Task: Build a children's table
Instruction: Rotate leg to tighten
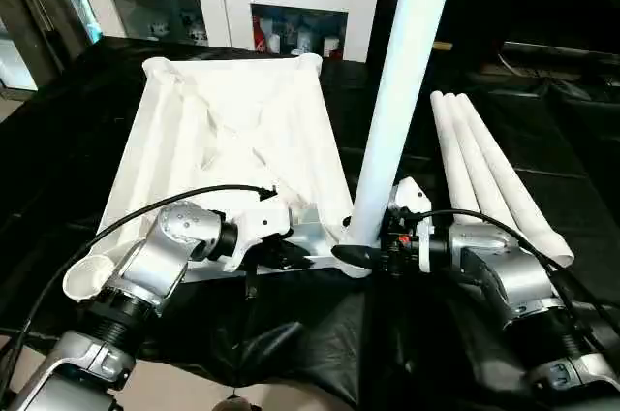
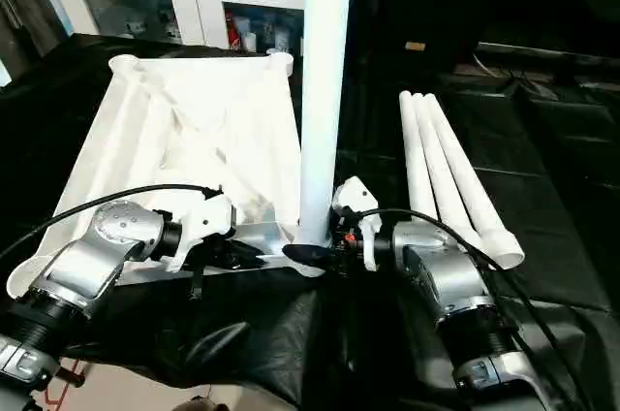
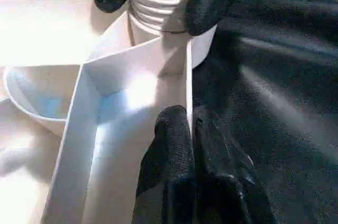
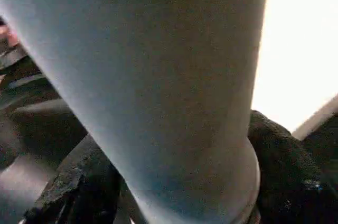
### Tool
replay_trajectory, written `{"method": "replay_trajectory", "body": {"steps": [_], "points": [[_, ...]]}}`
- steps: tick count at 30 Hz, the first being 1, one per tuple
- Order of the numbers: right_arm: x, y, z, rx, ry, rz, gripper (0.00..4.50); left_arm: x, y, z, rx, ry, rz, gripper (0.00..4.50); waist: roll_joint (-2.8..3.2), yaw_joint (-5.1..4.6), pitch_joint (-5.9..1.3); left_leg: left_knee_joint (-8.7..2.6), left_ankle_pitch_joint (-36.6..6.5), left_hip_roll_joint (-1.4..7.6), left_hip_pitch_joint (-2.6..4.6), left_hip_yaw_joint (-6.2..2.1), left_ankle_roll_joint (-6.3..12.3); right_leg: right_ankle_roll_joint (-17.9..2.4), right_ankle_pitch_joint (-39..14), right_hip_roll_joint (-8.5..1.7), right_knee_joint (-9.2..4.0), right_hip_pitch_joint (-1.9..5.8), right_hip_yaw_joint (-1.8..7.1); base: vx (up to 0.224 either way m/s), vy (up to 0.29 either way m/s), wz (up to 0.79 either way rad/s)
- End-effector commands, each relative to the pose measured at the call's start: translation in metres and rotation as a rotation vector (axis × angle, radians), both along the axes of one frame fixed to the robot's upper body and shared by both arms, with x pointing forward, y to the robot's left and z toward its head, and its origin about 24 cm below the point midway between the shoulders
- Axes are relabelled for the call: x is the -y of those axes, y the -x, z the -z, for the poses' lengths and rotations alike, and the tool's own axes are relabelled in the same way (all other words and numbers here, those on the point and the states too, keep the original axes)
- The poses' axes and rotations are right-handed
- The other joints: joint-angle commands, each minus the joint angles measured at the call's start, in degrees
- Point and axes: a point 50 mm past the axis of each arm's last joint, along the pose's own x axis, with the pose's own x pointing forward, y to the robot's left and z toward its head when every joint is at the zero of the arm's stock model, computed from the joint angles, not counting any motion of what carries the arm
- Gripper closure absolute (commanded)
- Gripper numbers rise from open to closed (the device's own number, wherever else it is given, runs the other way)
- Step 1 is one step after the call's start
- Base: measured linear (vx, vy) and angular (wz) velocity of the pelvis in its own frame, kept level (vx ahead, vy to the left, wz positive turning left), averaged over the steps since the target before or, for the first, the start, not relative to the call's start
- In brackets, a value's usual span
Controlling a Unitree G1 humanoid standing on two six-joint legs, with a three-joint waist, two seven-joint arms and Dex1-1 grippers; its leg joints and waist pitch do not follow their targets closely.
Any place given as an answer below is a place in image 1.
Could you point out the long grey metal bar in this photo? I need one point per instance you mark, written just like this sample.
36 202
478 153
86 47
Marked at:
557 50

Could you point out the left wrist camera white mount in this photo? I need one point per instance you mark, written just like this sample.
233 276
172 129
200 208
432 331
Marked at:
264 222

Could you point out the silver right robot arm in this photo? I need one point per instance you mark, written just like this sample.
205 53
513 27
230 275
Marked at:
518 280

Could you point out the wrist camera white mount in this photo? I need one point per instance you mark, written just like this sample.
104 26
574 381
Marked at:
409 195
264 222

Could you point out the white plastic table top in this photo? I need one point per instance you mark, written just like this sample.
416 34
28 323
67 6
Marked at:
169 139

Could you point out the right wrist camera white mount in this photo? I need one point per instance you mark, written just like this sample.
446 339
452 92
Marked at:
409 195

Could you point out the black plastic mat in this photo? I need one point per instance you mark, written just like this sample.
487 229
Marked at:
315 324

